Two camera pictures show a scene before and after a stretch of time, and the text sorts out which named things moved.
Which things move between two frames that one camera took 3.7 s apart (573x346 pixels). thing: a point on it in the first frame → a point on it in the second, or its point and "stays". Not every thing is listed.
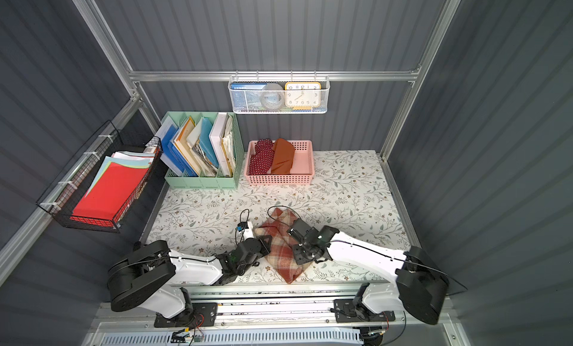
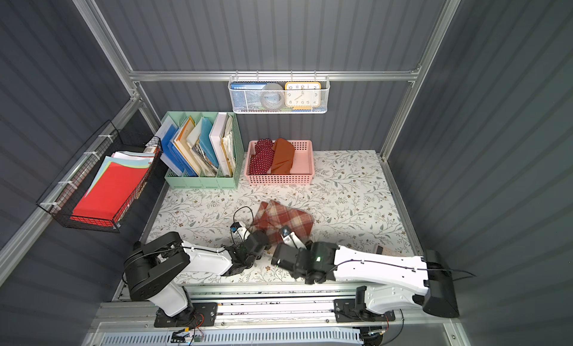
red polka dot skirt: (261, 162) stays
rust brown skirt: (283, 156) stays
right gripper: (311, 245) → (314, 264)
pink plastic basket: (303, 168) stays
